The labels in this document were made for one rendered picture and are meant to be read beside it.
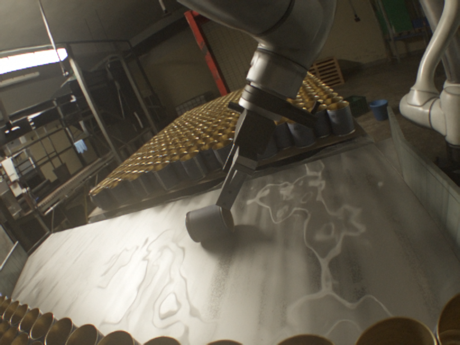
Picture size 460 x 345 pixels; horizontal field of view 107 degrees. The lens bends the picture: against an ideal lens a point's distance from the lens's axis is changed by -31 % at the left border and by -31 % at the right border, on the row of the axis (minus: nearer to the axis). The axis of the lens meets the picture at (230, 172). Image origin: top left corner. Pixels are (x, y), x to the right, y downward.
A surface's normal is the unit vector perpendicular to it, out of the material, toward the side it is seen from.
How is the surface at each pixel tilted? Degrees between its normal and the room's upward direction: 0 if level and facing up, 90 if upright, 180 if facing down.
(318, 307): 0
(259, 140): 90
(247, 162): 90
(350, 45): 90
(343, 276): 0
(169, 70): 90
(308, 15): 112
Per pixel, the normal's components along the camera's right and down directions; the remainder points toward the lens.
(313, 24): 0.46, 0.57
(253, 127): -0.06, 0.40
